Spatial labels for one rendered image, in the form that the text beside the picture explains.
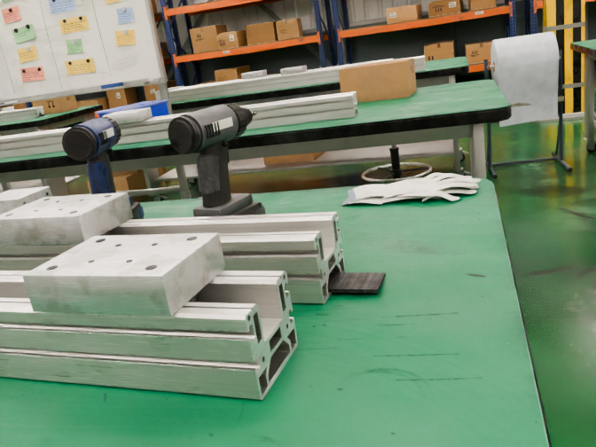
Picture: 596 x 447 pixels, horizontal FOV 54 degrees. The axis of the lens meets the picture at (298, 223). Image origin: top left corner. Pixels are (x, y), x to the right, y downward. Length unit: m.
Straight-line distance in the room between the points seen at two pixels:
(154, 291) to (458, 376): 0.28
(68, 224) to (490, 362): 0.55
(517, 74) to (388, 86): 1.66
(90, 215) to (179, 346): 0.33
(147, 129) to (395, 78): 1.06
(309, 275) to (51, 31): 3.61
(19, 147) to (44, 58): 1.52
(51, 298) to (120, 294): 0.08
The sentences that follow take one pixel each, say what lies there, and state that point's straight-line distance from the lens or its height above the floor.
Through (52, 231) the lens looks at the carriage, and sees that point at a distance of 0.85.
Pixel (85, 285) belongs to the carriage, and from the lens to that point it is 0.58.
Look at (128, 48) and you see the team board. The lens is 3.89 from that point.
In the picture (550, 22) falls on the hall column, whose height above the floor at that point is 0.89.
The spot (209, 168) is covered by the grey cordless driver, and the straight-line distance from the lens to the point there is 0.93.
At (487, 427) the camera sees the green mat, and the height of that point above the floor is 0.78.
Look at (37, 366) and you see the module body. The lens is 0.68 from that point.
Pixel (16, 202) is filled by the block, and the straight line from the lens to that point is 1.22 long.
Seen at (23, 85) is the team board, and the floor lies 1.06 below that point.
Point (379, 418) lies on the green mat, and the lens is 0.51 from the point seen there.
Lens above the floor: 1.08
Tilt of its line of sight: 17 degrees down
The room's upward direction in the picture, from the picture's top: 9 degrees counter-clockwise
